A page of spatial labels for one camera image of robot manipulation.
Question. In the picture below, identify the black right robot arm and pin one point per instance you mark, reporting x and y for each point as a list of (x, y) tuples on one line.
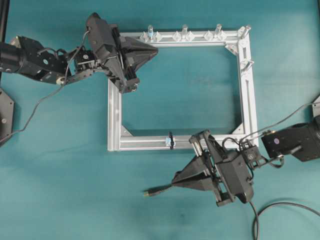
[(301, 140)]

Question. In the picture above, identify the black vertical rail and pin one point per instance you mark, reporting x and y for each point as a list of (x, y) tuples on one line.
[(4, 12)]

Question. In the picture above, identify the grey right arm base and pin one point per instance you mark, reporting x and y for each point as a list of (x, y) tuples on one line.
[(316, 107)]

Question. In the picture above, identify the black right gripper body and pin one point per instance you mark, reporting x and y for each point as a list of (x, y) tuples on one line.
[(227, 169)]

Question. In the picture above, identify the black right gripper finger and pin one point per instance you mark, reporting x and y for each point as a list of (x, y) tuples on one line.
[(201, 182), (199, 164)]

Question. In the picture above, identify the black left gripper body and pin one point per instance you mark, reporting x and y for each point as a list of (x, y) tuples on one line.
[(104, 40)]

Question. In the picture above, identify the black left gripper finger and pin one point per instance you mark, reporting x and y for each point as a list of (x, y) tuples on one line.
[(114, 71), (135, 53)]

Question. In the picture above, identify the clear acrylic side peg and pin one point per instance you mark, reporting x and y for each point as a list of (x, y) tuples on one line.
[(246, 65)]

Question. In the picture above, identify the clear acrylic corner peg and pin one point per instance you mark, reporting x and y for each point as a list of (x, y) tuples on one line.
[(244, 31)]

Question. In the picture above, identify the clear acrylic peg right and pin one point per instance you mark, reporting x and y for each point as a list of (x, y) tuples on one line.
[(217, 35)]

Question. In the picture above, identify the clear peg with blue tape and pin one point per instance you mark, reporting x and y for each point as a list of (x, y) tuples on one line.
[(151, 35)]

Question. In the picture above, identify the clear acrylic peg middle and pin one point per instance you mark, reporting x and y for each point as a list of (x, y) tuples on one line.
[(184, 35)]

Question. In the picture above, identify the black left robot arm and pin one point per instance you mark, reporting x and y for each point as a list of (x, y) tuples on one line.
[(27, 57)]

